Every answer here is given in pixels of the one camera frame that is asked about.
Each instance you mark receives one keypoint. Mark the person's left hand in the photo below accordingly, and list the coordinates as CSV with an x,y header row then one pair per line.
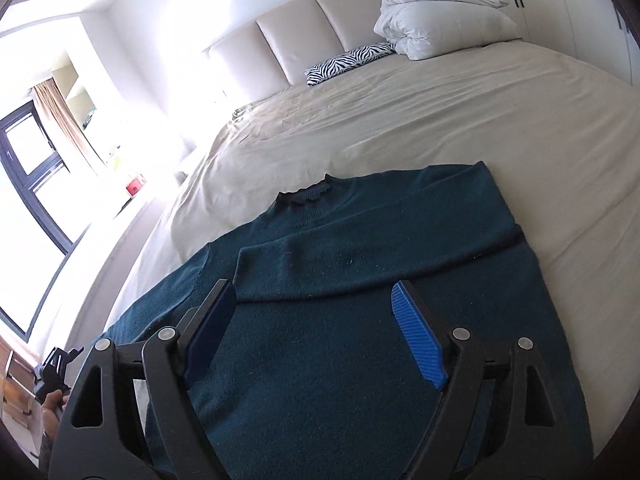
x,y
51,410

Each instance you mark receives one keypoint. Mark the red box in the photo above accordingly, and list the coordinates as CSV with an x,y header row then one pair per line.
x,y
135,186

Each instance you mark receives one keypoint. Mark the folded white duvet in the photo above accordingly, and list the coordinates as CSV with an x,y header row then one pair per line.
x,y
440,25

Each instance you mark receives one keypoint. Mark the teal knit sweater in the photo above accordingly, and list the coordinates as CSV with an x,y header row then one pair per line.
x,y
320,240

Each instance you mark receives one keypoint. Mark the bed with beige sheet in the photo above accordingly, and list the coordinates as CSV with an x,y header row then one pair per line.
x,y
425,120

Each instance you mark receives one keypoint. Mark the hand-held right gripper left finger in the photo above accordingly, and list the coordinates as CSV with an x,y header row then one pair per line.
x,y
212,330

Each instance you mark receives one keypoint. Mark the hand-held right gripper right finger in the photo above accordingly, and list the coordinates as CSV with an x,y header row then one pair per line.
x,y
417,335

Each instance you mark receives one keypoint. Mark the white wardrobe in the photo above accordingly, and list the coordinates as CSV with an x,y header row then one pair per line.
x,y
560,5

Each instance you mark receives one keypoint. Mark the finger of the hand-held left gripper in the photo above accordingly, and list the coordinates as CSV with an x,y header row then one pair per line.
x,y
65,353

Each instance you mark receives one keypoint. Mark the beige padded headboard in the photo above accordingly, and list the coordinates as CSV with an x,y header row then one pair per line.
x,y
300,35

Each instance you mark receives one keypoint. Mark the beige curtain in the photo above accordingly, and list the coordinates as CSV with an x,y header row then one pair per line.
x,y
65,120

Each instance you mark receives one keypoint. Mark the black window frame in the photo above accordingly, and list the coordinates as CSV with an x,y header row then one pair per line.
x,y
25,195

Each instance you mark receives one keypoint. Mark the zebra print pillow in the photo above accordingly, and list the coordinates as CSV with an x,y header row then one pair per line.
x,y
345,62

